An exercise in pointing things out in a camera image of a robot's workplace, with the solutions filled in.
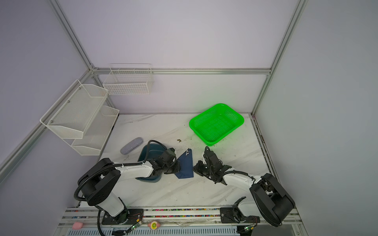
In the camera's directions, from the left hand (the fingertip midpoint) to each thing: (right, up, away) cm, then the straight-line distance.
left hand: (180, 168), depth 89 cm
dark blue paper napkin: (+3, +2, +1) cm, 4 cm away
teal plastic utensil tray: (-9, +3, -22) cm, 24 cm away
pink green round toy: (-11, -20, -22) cm, 32 cm away
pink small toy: (-49, -23, -19) cm, 57 cm away
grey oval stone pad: (-34, +13, +9) cm, 38 cm away
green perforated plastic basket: (+26, +28, +26) cm, 46 cm away
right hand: (+7, +1, -4) cm, 8 cm away
